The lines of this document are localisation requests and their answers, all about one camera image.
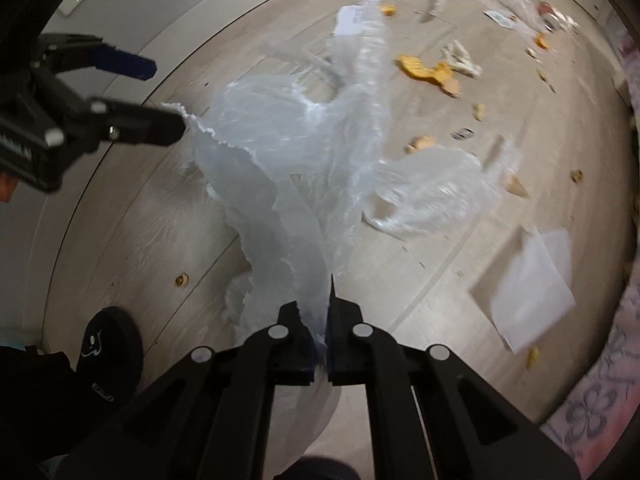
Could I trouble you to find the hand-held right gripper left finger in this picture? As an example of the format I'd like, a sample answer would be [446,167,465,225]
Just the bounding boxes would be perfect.
[55,302,317,480]

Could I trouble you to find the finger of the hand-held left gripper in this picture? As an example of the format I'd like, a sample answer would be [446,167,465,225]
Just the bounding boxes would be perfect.
[47,97,187,150]
[41,33,159,81]

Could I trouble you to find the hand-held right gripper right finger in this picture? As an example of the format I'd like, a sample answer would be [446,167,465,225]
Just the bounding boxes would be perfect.
[326,275,581,480]

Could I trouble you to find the large clear plastic bag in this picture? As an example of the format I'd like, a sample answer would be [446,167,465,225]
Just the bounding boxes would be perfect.
[162,7,396,478]

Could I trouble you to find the black slipper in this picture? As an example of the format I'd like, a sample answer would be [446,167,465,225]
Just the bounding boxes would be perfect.
[75,305,144,407]

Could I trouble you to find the small clear plastic bag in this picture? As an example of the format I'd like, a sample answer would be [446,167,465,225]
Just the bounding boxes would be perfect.
[362,135,524,237]

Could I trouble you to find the white paper sheet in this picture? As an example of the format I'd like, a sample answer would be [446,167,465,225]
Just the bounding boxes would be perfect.
[467,227,577,354]

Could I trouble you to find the purple printed blanket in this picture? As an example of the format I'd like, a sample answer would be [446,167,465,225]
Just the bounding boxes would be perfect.
[541,305,640,463]

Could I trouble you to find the person's black trouser leg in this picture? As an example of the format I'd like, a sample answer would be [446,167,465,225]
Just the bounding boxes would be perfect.
[0,345,127,480]

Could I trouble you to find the scattered orange peel pieces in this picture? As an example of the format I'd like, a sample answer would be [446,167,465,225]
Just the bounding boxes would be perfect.
[172,2,585,372]

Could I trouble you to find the crumpled white wrapper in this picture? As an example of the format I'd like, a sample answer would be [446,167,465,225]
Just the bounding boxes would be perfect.
[440,40,484,79]

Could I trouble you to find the small white paper slip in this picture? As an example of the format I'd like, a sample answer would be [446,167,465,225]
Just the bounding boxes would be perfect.
[484,9,516,29]

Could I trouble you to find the pink bed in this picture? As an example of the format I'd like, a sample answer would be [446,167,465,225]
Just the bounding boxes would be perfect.
[607,7,640,171]

